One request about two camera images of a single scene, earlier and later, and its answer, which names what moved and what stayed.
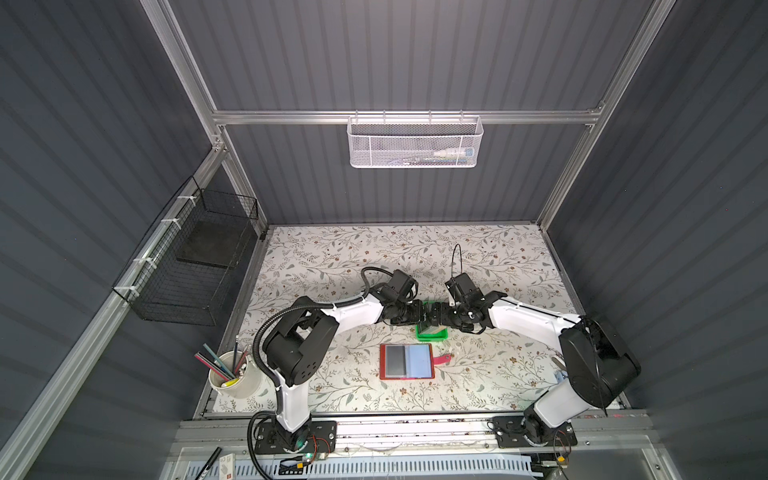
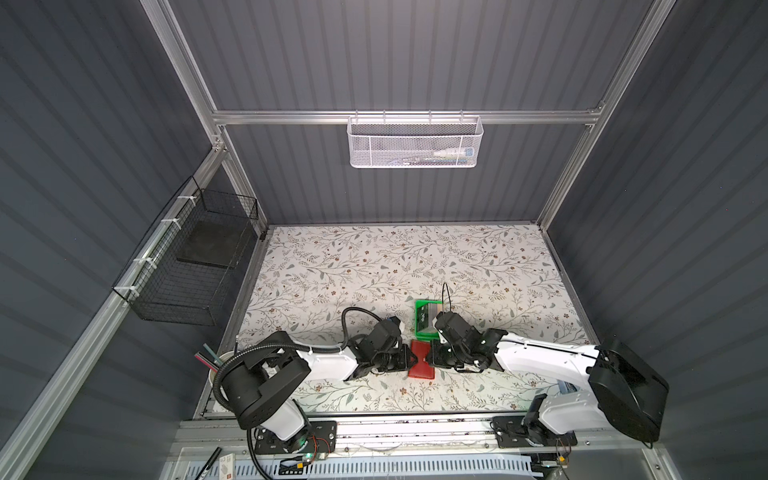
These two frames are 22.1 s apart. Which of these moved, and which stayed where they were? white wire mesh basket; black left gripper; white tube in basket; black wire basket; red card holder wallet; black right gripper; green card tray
Moved: black left gripper; black right gripper; red card holder wallet
Stayed: white wire mesh basket; white tube in basket; black wire basket; green card tray
